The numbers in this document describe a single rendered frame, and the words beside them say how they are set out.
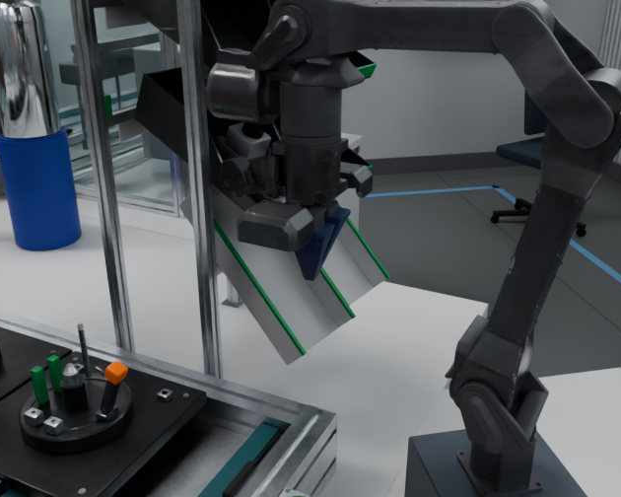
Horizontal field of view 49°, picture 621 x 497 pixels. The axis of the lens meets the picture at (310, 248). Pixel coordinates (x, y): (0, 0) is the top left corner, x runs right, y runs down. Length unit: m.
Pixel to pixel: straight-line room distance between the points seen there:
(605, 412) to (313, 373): 0.47
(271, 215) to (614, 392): 0.80
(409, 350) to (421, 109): 3.78
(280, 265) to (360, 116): 3.81
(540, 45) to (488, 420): 0.32
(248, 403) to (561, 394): 0.53
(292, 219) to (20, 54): 1.13
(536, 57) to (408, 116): 4.41
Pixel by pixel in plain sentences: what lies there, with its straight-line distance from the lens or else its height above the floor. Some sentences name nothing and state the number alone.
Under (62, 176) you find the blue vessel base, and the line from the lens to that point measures 1.72.
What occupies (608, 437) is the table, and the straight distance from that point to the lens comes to 1.16.
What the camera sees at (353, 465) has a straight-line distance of 1.02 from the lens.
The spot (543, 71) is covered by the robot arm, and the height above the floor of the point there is 1.45.
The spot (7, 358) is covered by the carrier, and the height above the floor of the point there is 0.97.
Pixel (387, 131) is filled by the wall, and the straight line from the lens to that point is 4.91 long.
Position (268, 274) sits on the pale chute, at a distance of 1.04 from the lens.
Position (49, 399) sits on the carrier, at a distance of 0.98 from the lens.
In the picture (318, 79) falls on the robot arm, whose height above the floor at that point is 1.43.
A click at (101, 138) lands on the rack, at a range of 1.02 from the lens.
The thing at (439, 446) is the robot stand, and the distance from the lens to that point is 0.75.
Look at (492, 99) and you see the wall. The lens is 5.15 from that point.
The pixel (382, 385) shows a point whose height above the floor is 0.86.
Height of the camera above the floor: 1.54
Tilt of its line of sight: 24 degrees down
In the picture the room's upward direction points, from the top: straight up
